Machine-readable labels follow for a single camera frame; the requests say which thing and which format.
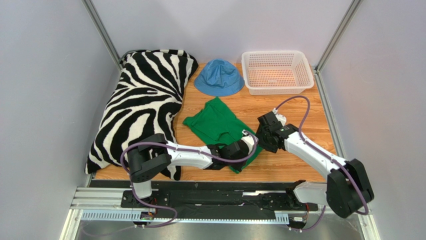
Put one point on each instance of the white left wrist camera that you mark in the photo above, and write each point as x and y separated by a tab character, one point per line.
249	139

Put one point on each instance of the zebra striped pillow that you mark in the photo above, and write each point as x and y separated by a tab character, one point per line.
148	96

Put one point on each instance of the left aluminium frame post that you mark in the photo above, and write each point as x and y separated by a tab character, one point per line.
98	23

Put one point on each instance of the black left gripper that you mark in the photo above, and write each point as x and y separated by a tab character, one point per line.
238	167

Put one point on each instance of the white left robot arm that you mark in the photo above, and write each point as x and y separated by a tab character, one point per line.
145	159

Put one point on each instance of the blue bucket hat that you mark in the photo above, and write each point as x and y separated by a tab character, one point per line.
219	78

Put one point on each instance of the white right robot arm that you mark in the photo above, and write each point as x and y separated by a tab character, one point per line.
347	187

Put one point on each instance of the green t shirt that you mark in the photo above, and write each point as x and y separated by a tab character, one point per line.
216	124

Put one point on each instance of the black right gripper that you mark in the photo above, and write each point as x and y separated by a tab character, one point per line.
266	140

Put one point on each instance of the aluminium frame post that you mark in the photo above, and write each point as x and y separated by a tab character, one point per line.
98	23
339	32

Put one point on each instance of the white plastic basket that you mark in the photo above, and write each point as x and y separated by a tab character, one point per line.
276	72

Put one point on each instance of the right aluminium frame post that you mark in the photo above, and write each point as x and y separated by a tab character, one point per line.
339	32

